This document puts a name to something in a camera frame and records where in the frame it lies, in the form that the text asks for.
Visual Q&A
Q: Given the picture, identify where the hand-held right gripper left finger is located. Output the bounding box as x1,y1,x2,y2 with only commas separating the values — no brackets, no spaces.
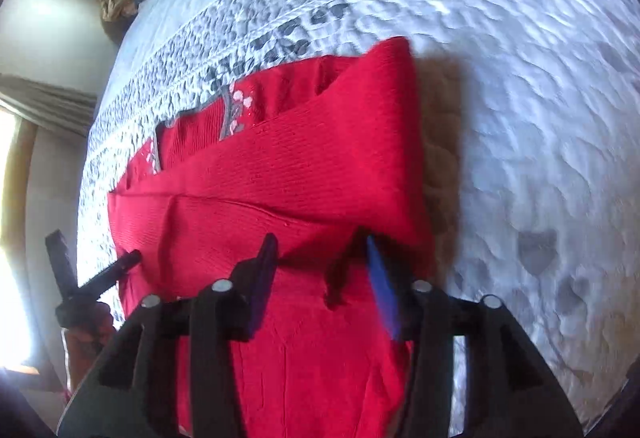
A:
57,233,280,438

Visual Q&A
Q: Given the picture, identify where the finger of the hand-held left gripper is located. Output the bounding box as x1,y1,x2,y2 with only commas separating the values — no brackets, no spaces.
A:
75,250,142,302

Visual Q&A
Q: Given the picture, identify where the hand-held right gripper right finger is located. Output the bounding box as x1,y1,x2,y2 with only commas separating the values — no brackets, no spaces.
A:
365,235,583,438

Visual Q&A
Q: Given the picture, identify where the red knit sweater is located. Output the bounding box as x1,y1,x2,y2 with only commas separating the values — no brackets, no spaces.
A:
107,36,436,438

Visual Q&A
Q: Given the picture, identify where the person's left hand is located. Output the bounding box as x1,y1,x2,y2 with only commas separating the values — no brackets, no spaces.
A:
66,317,119,392

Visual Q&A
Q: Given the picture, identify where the bright window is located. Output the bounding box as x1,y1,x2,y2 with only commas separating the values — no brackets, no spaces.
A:
0,108,38,374

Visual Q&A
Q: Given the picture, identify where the grey curtain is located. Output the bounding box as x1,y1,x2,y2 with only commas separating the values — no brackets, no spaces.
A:
0,72,99,139

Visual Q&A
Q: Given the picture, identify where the white quilted bedspread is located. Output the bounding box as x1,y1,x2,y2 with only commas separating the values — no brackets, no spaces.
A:
75,0,640,438

